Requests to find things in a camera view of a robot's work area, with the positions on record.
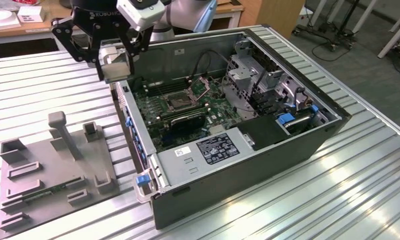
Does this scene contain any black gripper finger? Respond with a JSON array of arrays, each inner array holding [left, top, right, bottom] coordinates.
[[50, 17, 106, 81], [111, 21, 154, 76]]

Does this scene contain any silver CPU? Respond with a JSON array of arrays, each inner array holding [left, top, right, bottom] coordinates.
[[101, 61, 133, 84]]

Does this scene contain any CPU socket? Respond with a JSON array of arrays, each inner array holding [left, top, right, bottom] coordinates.
[[163, 91, 202, 112]]

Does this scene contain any wooden desk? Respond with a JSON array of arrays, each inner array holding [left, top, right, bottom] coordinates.
[[0, 0, 246, 47]]

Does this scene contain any small white box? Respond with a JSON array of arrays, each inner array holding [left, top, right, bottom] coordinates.
[[17, 6, 46, 24]]

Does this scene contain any white bowl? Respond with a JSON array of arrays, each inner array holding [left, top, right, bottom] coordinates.
[[0, 8, 21, 32]]

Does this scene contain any metal socket cover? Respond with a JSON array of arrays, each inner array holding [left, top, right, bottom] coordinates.
[[185, 75, 218, 101]]

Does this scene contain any silver metal drive cage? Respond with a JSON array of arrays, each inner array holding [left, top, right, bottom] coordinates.
[[225, 53, 265, 86]]

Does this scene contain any black graphics card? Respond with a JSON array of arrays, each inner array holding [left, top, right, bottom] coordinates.
[[146, 109, 209, 147]]

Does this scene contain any green motherboard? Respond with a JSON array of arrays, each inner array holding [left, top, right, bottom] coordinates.
[[131, 76, 241, 151]]

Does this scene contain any wooden cabinet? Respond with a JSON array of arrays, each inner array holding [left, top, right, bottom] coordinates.
[[242, 0, 305, 40]]

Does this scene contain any grey parts rack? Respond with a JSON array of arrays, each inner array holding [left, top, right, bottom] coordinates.
[[0, 111, 121, 239]]

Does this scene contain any silver power supply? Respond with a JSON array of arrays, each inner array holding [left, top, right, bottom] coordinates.
[[151, 127, 254, 189]]

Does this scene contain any black disk bay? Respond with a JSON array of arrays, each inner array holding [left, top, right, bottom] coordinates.
[[235, 115, 293, 151]]

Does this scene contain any blue disk carrier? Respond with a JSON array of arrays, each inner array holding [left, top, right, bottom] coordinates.
[[274, 112, 294, 129]]

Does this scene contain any blue case latch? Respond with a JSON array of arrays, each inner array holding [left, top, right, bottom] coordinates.
[[135, 175, 151, 187]]

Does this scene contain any black wheeled stand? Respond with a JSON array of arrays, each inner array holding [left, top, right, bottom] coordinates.
[[291, 0, 358, 53]]

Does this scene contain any green RAM stick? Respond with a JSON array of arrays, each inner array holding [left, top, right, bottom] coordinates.
[[21, 179, 86, 201]]

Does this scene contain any open black PC case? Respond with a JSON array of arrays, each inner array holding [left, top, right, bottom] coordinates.
[[99, 24, 353, 231]]

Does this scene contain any white table leg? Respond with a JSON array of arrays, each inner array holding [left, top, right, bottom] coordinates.
[[376, 0, 400, 60]]

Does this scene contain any black looped wire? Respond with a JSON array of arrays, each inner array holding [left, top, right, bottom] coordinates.
[[190, 49, 231, 79]]

